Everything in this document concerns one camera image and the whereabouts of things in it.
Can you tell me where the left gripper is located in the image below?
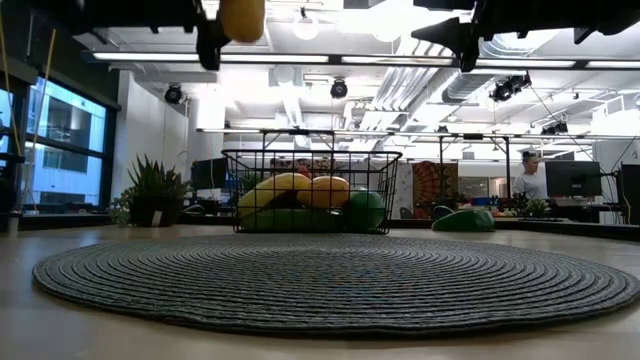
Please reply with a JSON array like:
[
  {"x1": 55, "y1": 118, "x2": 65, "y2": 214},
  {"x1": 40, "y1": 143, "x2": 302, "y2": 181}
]
[{"x1": 114, "y1": 0, "x2": 231, "y2": 71}]

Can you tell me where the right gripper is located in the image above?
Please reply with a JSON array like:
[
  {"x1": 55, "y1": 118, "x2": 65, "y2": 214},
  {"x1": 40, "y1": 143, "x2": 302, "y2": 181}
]
[{"x1": 410, "y1": 0, "x2": 565, "y2": 73}]

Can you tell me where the yellow toy fruit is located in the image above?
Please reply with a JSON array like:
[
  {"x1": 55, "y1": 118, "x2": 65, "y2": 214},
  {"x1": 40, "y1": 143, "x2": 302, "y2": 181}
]
[{"x1": 218, "y1": 0, "x2": 267, "y2": 44}]

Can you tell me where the dark green avocado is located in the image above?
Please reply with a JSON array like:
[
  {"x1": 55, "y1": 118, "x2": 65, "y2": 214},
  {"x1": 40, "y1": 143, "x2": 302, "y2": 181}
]
[{"x1": 431, "y1": 207, "x2": 497, "y2": 233}]

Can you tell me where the yellow toy banana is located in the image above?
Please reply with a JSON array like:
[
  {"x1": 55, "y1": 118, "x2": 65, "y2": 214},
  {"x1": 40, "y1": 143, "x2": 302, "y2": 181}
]
[{"x1": 236, "y1": 172, "x2": 314, "y2": 220}]

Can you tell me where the small green toy fruit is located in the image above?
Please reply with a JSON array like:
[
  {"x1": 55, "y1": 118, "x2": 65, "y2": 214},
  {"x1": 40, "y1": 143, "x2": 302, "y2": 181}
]
[{"x1": 343, "y1": 188, "x2": 387, "y2": 233}]

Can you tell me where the orange toy mango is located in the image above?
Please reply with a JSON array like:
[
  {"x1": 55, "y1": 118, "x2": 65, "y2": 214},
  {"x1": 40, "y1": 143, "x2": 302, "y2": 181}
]
[{"x1": 297, "y1": 175, "x2": 351, "y2": 211}]

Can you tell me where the green toy cucumber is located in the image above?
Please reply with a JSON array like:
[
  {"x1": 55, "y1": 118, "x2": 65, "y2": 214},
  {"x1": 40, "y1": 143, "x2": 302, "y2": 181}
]
[{"x1": 242, "y1": 207, "x2": 347, "y2": 233}]

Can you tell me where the long ceiling light bar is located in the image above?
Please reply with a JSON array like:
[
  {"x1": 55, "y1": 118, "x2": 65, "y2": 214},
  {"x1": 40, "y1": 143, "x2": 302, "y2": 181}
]
[{"x1": 82, "y1": 49, "x2": 640, "y2": 72}]

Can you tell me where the white globe ceiling lamp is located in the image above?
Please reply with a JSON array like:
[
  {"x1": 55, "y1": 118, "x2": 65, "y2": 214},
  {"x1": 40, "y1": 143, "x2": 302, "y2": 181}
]
[{"x1": 292, "y1": 7, "x2": 321, "y2": 42}]

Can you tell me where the black computer monitor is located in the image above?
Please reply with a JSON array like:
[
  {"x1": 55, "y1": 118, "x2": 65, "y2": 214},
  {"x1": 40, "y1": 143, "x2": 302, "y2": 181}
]
[
  {"x1": 619, "y1": 163, "x2": 640, "y2": 225},
  {"x1": 544, "y1": 160, "x2": 603, "y2": 198},
  {"x1": 191, "y1": 156, "x2": 228, "y2": 191}
]

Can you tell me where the orange patterned tapestry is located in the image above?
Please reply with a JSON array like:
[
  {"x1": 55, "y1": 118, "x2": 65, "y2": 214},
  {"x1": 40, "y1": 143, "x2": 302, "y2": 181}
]
[{"x1": 412, "y1": 160, "x2": 459, "y2": 220}]

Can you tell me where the potted succulent plant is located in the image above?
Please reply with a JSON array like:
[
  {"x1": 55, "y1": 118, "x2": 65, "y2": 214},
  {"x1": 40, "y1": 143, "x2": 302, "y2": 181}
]
[{"x1": 109, "y1": 153, "x2": 195, "y2": 229}]

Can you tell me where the large glass window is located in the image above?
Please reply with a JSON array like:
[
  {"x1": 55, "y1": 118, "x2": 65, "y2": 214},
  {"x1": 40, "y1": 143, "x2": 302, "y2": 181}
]
[{"x1": 0, "y1": 74, "x2": 120, "y2": 207}]

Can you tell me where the person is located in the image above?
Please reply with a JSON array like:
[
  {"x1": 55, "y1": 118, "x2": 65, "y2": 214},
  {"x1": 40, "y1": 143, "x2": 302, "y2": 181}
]
[{"x1": 511, "y1": 150, "x2": 548, "y2": 201}]

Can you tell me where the small green potted plant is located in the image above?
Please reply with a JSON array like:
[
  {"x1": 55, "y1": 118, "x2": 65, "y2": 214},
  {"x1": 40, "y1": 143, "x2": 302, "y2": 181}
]
[{"x1": 524, "y1": 196, "x2": 550, "y2": 219}]

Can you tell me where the round grey woven placemat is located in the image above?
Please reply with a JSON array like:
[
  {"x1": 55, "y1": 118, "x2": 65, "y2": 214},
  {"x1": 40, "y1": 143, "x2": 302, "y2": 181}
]
[{"x1": 32, "y1": 233, "x2": 640, "y2": 337}]

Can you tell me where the silver ventilation duct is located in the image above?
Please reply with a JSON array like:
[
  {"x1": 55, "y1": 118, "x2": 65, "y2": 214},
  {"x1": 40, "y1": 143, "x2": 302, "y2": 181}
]
[{"x1": 442, "y1": 0, "x2": 566, "y2": 104}]

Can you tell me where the black metal frame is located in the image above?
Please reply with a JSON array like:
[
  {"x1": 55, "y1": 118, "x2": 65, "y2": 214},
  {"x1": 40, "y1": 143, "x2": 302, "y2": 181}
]
[
  {"x1": 259, "y1": 128, "x2": 337, "y2": 176},
  {"x1": 438, "y1": 132, "x2": 512, "y2": 201}
]

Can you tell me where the orange yellow cable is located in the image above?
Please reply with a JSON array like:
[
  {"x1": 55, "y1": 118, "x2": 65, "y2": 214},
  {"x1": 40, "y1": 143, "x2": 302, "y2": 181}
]
[{"x1": 0, "y1": 9, "x2": 61, "y2": 204}]

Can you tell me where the black table frame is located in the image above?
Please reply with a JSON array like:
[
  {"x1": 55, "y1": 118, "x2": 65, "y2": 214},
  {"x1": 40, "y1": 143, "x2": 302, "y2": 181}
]
[{"x1": 19, "y1": 212, "x2": 640, "y2": 242}]

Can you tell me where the black wire basket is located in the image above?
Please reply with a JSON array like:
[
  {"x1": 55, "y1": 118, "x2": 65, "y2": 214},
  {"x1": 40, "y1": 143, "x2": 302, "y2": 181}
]
[{"x1": 221, "y1": 148, "x2": 404, "y2": 235}]

